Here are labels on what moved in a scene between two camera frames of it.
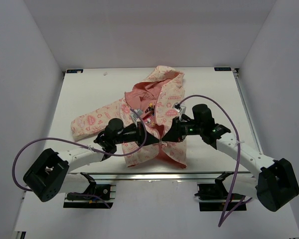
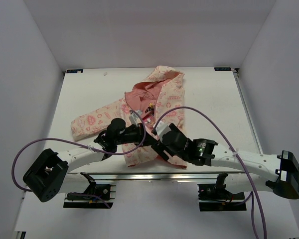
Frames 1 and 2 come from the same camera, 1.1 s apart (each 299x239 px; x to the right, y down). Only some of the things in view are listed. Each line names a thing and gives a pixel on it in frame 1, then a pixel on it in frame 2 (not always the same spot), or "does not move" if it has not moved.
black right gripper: x=175 y=133 to x=159 y=148
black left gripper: x=138 y=128 does not move
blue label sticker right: x=223 y=69 does not move
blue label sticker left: x=74 y=70 does not move
